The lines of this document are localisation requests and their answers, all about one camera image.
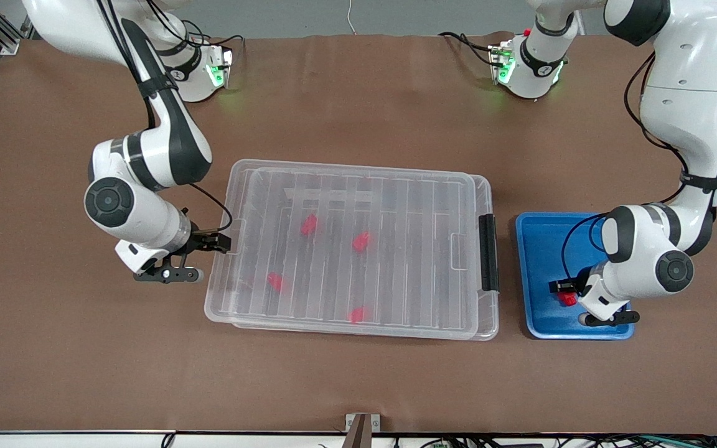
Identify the clear plastic box lid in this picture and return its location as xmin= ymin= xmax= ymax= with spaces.
xmin=204 ymin=159 xmax=481 ymax=340

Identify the black box latch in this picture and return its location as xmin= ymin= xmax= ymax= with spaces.
xmin=478 ymin=213 xmax=500 ymax=294

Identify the clear plastic storage box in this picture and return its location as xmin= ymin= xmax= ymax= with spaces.
xmin=232 ymin=159 xmax=500 ymax=342

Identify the blue plastic tray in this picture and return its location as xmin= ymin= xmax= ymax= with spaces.
xmin=515 ymin=212 xmax=635 ymax=341

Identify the brown table mat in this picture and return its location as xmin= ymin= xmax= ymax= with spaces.
xmin=0 ymin=32 xmax=717 ymax=436

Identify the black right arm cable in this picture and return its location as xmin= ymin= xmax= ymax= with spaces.
xmin=96 ymin=0 xmax=235 ymax=233

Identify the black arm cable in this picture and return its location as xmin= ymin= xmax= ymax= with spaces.
xmin=96 ymin=0 xmax=235 ymax=233
xmin=560 ymin=51 xmax=690 ymax=282

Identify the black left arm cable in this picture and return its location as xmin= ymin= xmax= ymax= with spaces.
xmin=560 ymin=51 xmax=690 ymax=282

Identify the black base cable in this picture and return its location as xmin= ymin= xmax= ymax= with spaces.
xmin=183 ymin=19 xmax=245 ymax=49
xmin=438 ymin=30 xmax=497 ymax=67

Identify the grey metal table bracket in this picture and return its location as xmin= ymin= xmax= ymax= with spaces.
xmin=344 ymin=413 xmax=382 ymax=448

